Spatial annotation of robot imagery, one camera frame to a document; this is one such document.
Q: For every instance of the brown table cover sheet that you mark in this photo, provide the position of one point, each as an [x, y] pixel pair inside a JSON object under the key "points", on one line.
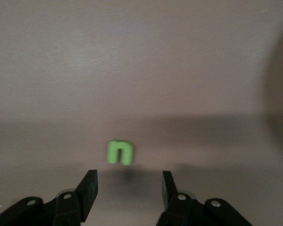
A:
{"points": [[141, 47]]}

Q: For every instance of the green foam letter n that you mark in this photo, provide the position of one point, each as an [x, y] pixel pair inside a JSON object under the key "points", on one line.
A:
{"points": [[113, 153]]}

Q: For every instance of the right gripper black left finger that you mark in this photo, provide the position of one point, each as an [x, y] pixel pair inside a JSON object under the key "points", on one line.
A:
{"points": [[88, 188]]}

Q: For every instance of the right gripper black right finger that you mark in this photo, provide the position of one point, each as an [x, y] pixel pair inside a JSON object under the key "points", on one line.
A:
{"points": [[169, 190]]}

